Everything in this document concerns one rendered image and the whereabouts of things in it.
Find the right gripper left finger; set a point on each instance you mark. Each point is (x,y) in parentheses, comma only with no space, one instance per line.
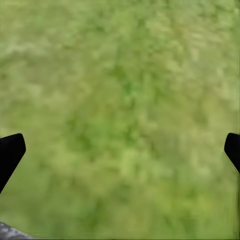
(12,150)

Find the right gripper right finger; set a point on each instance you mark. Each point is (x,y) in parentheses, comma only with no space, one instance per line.
(232,149)

